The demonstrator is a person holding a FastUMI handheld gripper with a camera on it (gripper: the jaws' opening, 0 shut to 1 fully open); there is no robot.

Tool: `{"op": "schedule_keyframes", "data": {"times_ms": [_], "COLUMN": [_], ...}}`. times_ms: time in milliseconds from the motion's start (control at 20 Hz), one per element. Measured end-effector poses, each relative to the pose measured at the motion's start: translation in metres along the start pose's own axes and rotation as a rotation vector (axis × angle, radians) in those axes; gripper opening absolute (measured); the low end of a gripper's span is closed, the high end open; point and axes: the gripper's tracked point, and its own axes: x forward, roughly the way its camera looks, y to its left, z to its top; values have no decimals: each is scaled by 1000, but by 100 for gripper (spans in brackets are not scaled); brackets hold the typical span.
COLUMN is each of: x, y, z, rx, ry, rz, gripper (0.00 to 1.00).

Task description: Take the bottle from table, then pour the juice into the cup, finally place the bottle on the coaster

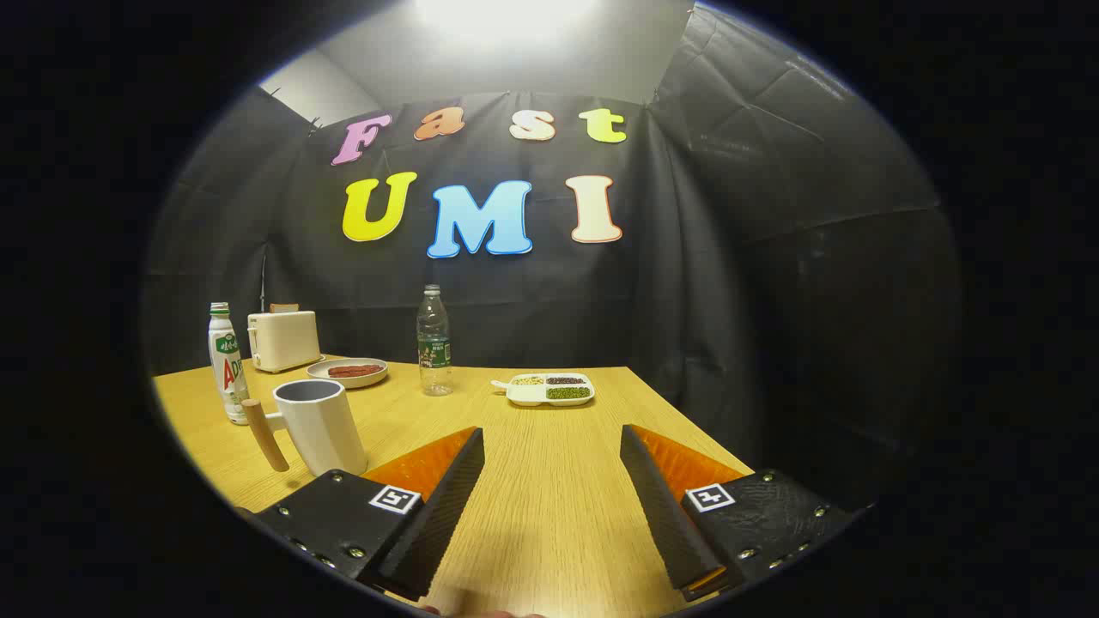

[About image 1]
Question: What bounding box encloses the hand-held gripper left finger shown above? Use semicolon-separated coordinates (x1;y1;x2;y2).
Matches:
256;427;487;603

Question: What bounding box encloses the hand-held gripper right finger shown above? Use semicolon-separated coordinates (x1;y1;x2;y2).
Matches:
619;423;860;603

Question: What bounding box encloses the white cup with wooden handle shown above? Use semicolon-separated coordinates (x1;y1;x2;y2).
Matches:
241;379;368;478

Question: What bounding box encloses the white juice bottle green collar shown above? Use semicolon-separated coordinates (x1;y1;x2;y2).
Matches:
209;302;252;426

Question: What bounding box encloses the clear plastic water bottle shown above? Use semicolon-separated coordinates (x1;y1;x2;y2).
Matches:
416;285;453;397

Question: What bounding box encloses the wooden table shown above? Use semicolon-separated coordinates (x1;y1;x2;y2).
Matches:
153;356;758;618

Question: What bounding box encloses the white divided tray of beans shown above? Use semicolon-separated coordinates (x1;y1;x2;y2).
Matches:
491;372;596;408

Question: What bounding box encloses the round beige plate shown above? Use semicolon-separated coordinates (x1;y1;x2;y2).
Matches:
307;357;389;390

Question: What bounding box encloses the black backdrop cloth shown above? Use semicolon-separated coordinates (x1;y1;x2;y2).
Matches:
142;4;962;516

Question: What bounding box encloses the cream toaster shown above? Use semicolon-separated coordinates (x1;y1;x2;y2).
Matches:
247;309;324;373

